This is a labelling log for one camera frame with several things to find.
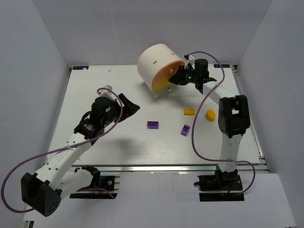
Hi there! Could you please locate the purple sloped lego brick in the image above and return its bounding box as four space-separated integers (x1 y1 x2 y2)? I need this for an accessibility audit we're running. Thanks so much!
180 124 190 136

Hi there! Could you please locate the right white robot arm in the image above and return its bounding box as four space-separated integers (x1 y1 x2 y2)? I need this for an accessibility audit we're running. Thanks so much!
169 55 250 181

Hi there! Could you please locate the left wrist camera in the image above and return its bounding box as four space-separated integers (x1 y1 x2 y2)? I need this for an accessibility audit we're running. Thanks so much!
97 85 116 100

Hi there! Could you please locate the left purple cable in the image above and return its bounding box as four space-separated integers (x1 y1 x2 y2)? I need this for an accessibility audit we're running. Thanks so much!
0 87 124 212

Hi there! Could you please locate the blue label sticker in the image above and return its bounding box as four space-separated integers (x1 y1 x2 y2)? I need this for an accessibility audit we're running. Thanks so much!
72 66 89 70
213 64 230 68

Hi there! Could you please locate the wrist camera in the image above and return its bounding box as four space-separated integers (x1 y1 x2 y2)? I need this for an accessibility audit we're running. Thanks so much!
97 85 116 100
184 55 195 69

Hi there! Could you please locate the yellow drawer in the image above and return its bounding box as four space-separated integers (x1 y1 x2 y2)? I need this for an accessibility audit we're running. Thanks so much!
151 76 176 92

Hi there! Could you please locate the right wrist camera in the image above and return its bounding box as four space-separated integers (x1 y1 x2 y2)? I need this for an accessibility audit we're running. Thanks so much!
184 55 195 69

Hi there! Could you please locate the aluminium table rail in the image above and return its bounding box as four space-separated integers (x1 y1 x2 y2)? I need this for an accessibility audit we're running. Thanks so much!
44 156 269 173

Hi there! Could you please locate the white cylindrical drawer cabinet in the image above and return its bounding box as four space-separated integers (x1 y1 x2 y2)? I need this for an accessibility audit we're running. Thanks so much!
137 44 182 93

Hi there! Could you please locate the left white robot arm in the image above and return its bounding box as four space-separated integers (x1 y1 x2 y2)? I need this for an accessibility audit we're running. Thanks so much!
21 91 140 217

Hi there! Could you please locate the purple cable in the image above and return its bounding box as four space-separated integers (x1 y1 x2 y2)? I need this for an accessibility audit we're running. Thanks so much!
0 87 124 212
185 51 256 197

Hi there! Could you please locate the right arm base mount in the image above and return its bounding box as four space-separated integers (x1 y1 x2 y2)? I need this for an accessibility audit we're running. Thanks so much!
194 175 245 202

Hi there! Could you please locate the yellow rectangular lego brick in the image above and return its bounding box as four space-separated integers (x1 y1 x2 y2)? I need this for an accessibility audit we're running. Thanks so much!
183 108 196 116

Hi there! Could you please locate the purple rectangular lego brick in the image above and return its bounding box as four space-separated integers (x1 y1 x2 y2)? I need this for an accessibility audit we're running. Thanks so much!
147 121 159 129

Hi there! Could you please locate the yellow round lego piece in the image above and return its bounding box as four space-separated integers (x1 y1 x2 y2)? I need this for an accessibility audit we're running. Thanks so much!
205 109 216 122

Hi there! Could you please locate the blue label sticker left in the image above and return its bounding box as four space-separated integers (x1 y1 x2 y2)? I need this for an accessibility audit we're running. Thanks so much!
72 66 89 70

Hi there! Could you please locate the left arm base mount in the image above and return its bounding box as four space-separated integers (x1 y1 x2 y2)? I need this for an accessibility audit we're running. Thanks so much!
69 165 120 200

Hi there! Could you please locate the blue label sticker right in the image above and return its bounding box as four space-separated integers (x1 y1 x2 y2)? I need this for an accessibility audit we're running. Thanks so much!
213 64 230 68

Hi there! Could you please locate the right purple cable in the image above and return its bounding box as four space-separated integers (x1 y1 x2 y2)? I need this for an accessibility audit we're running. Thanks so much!
185 51 256 197

